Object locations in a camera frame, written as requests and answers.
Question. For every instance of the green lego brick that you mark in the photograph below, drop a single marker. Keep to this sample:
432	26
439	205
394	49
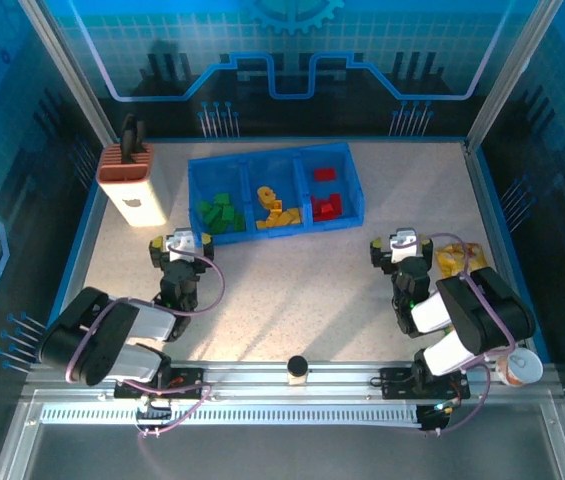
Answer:
214	216
227	212
218	226
221	198
237	221

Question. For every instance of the green lego wedge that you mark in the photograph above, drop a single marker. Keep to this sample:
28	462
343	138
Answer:
205	207

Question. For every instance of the red lego brick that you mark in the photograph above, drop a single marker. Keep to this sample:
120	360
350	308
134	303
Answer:
326	210
317	216
338	214
324	174
336	201
318	203

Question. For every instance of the small orange-yellow lego brick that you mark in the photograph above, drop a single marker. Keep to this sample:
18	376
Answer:
262	224

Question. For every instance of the blue three-compartment bin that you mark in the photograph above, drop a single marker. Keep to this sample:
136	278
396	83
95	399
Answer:
222	175

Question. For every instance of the yellow round lego piece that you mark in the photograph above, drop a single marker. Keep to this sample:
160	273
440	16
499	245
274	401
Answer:
262	198

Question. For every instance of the yellow curved lego brick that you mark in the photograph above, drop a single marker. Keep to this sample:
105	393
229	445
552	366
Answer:
287	219

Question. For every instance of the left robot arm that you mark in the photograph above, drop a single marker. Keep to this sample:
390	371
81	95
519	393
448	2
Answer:
97	340

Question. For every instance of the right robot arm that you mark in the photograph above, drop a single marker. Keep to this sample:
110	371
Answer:
482	315

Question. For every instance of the white knife block brown top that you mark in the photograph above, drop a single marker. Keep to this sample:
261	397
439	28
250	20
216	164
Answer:
137	200

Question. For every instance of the green yellow snack bag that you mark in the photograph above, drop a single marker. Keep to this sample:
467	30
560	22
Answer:
447	330

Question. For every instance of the small circuit board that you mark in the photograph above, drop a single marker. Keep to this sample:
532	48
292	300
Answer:
154	411
437	417

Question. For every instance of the black knob on beige base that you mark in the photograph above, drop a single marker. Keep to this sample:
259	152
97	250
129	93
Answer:
297	365

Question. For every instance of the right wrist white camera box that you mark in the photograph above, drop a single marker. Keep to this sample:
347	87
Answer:
404	245

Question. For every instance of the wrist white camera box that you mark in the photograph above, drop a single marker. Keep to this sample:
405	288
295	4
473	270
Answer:
181	245
404	245

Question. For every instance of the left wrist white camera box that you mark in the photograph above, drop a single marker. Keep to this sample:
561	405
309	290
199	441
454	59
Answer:
181	245

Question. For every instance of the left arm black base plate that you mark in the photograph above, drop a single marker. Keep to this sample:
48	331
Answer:
187	385

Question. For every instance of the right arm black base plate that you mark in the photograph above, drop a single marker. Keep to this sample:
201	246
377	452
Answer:
397	382

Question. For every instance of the aluminium front rail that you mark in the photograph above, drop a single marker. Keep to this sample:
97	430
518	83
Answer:
242	372

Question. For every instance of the aluminium frame post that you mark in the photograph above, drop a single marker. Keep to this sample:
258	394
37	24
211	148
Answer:
74	75
510	75

